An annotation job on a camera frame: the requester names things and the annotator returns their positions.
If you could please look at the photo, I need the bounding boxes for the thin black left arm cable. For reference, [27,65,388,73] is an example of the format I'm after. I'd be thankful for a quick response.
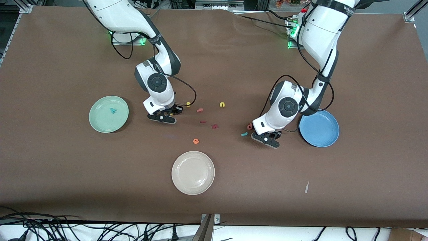
[259,7,335,133]

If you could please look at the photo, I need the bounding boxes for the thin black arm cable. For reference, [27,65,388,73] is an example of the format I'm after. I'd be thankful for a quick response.
[110,32,197,107]
[259,7,335,133]

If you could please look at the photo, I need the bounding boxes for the green plate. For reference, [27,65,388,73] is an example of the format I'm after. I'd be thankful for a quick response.
[89,96,129,134]

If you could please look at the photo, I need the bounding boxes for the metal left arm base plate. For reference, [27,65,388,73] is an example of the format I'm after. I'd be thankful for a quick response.
[286,17,301,50]

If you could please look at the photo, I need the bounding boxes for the grey metal box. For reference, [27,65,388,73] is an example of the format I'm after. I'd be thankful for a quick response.
[195,0,245,10]

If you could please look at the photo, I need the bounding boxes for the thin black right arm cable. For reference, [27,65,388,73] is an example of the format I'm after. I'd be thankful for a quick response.
[110,32,197,107]

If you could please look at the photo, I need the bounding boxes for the grey brown beam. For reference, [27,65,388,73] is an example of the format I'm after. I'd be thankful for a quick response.
[192,214,214,241]

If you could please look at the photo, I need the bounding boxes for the brown cardboard box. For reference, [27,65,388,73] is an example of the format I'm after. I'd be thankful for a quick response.
[389,228,428,241]

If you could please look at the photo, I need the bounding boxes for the black cable tangle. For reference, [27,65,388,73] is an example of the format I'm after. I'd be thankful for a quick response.
[0,207,201,241]

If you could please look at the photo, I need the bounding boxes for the black cable on table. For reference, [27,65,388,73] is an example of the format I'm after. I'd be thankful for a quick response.
[231,9,295,30]

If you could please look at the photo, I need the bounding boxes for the blue plate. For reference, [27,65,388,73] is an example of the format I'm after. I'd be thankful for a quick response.
[299,110,340,148]

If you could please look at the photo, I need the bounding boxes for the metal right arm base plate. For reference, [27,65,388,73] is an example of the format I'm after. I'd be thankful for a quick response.
[111,32,147,46]

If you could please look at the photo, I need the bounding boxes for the beige plate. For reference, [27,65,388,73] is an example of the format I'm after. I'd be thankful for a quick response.
[171,151,215,195]

